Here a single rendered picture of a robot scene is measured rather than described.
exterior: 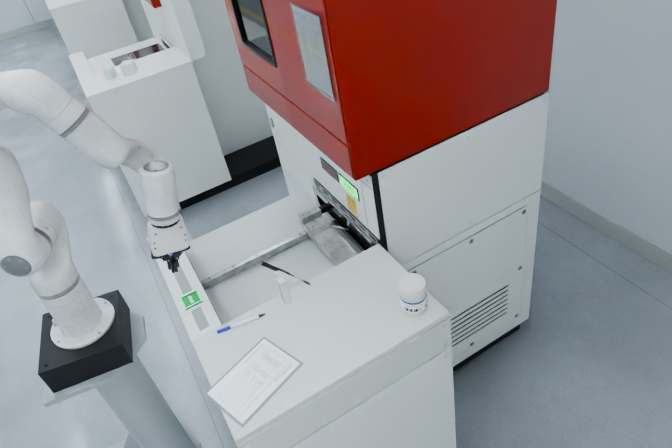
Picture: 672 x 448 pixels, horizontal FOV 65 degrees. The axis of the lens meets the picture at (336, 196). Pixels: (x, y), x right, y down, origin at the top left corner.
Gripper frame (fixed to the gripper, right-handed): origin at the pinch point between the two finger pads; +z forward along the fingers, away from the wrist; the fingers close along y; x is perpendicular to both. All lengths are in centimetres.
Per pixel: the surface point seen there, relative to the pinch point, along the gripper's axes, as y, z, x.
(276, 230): -44, 21, -29
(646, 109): -209, -10, 1
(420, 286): -52, -5, 45
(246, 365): -8.6, 13.2, 32.5
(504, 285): -124, 46, 16
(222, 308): -13.8, 27.2, -5.2
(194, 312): -2.9, 15.6, 4.8
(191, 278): -6.2, 14.5, -9.2
